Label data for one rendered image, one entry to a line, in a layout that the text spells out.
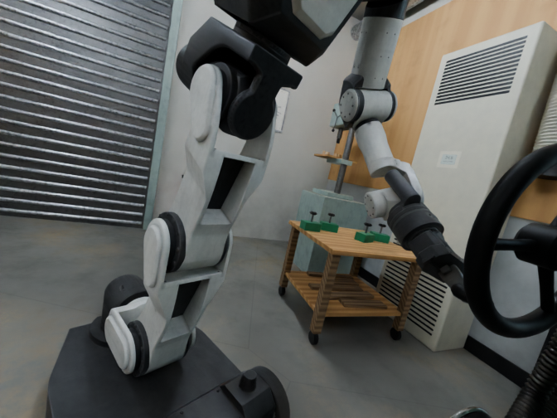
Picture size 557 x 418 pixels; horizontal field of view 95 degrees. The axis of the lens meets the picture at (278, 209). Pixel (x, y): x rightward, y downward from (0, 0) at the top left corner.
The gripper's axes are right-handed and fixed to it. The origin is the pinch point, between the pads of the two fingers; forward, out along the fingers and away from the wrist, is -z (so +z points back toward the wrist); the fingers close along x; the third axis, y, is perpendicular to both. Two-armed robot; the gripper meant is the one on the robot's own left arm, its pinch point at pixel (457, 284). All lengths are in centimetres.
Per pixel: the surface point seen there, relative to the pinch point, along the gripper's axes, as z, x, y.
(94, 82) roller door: 232, 102, -117
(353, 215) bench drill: 134, -117, -54
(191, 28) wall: 275, 59, -41
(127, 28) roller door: 259, 100, -71
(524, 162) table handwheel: 3.1, 14.8, 17.2
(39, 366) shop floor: 22, 48, -119
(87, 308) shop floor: 54, 40, -135
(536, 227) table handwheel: 0.2, 4.2, 13.7
